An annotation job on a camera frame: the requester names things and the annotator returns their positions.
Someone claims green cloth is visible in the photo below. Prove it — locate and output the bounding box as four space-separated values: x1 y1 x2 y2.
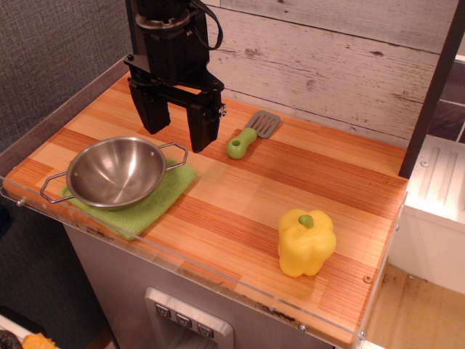
69 164 197 241

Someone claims stainless steel pot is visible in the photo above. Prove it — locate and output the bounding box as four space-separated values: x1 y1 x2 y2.
40 136 189 210

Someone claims dark object bottom left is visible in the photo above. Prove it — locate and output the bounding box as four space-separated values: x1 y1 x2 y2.
0 329 23 349

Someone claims ice dispenser panel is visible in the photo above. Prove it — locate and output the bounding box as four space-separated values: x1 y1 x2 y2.
145 287 235 349

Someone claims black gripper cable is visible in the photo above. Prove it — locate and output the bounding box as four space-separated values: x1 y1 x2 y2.
188 0 224 51

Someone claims silver toy fridge cabinet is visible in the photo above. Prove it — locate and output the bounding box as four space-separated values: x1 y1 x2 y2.
65 225 330 348

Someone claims white toy sink unit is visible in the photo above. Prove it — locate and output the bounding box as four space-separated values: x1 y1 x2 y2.
389 136 464 293

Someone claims dark vertical post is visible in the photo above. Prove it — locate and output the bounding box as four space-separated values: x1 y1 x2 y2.
398 0 464 179

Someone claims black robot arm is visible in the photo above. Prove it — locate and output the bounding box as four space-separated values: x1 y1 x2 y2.
124 1 225 153

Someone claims green handled grey spatula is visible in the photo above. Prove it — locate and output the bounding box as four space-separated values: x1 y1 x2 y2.
226 111 280 159

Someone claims orange object bottom left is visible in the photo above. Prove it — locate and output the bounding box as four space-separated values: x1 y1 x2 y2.
22 333 57 349

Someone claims yellow toy capsicum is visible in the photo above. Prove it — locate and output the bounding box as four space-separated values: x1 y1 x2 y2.
278 209 336 277

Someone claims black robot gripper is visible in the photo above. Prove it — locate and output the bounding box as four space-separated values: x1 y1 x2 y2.
125 7 225 153

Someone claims clear acrylic guard rail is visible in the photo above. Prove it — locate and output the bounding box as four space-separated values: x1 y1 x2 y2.
4 170 406 348

